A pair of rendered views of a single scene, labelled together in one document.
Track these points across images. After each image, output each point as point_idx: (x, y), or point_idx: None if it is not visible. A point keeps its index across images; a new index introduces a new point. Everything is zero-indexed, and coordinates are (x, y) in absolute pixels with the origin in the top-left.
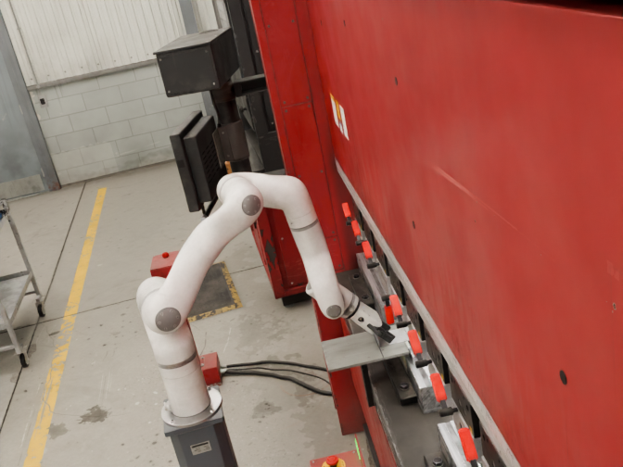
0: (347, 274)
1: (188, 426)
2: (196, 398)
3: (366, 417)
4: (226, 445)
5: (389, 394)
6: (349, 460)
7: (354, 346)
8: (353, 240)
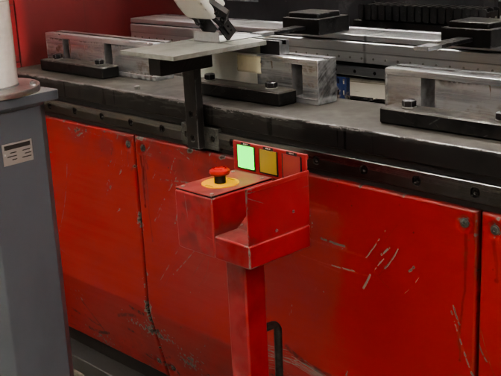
0: (30, 68)
1: (7, 98)
2: (10, 55)
3: (101, 263)
4: (49, 159)
5: (247, 104)
6: (238, 176)
7: (180, 46)
8: (35, 16)
